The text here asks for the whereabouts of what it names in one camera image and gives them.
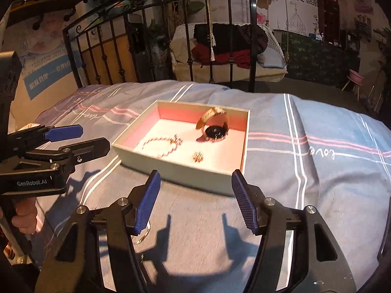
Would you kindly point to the pale green jewelry box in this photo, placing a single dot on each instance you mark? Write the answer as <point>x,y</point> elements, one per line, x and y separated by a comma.
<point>163,138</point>

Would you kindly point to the small gold earring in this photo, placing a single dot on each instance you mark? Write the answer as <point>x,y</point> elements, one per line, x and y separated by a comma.
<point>198,157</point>

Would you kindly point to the red and black clothes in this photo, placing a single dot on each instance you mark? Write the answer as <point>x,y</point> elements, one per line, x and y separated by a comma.
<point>231,42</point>

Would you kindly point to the blue and white poster board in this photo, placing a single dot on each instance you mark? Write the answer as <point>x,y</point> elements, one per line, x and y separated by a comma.
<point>40,79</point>

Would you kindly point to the person's left hand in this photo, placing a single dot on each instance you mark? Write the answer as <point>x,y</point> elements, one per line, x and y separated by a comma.
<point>26,212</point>

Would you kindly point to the red phone booth decoration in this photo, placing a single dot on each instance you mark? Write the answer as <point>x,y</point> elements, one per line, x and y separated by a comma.
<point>329,20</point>

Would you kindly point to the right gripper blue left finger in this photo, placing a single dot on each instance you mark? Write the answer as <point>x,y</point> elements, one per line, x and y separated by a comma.
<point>144,198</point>

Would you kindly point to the white hanging swing chair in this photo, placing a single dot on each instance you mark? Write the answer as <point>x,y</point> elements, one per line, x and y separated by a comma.
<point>271,65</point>

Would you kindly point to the pink stool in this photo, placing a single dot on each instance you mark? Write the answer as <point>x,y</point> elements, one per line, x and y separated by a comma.
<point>357,80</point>

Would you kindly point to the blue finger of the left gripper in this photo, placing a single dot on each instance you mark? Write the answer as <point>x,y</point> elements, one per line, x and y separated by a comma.
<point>56,134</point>
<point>83,152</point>

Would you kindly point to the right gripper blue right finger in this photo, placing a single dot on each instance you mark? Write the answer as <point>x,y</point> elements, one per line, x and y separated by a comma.
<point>247,197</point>

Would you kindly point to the grey striped bedsheet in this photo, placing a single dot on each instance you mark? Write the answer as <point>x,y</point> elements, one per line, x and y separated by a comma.
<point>299,152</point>

